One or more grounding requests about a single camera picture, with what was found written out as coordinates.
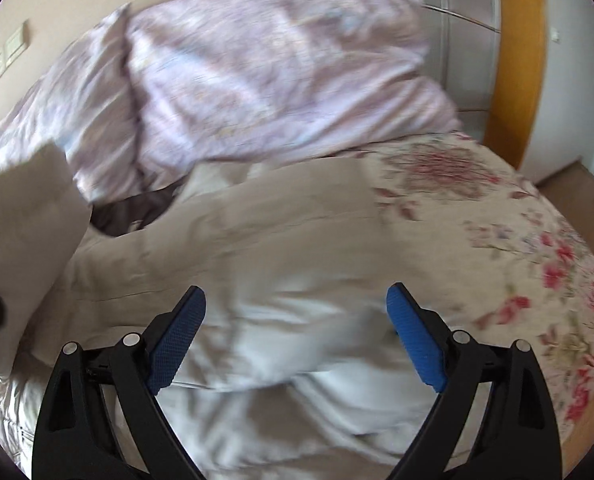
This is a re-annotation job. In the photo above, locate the floral bed sheet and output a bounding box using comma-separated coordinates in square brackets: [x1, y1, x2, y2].
[0, 130, 594, 476]

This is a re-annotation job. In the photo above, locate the lavender crumpled duvet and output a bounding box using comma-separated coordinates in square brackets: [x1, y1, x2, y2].
[0, 0, 464, 207]

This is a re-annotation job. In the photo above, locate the white padded jacket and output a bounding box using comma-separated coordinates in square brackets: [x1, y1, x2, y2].
[0, 141, 483, 480]

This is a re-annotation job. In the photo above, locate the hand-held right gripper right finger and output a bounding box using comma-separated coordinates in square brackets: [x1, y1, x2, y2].
[386, 282, 563, 480]

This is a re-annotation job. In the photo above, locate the wooden wardrobe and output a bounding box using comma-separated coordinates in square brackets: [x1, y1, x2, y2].
[393, 0, 549, 167]

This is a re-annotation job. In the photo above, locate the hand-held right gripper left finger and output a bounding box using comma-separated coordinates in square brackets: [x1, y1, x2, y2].
[34, 285, 208, 480]

